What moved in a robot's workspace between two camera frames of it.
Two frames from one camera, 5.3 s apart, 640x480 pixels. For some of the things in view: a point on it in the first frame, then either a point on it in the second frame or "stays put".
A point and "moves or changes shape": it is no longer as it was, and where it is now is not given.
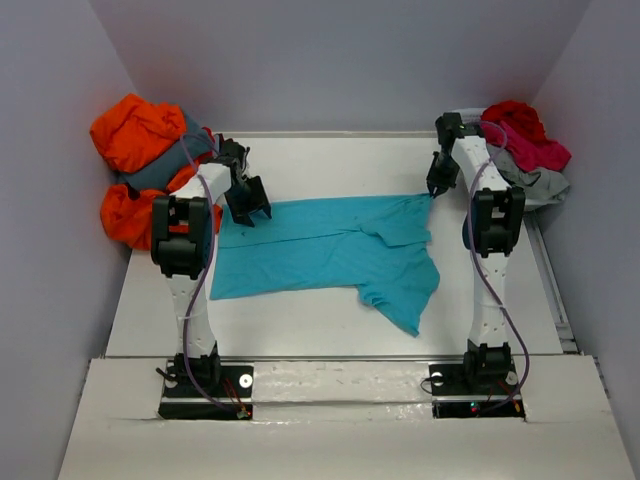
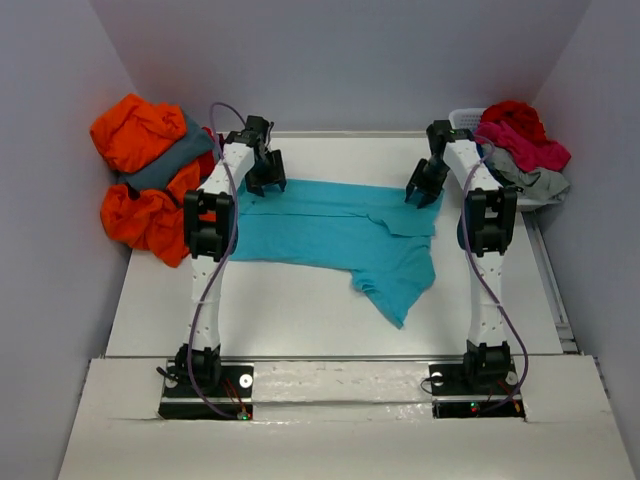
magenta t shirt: x=532 y=153 stays put
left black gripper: x=257 y=201 -> x=278 y=176
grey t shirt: x=541 y=186 stays put
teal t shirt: x=380 y=245 moves or changes shape
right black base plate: x=484 y=381 stays put
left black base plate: x=231 y=384 stays put
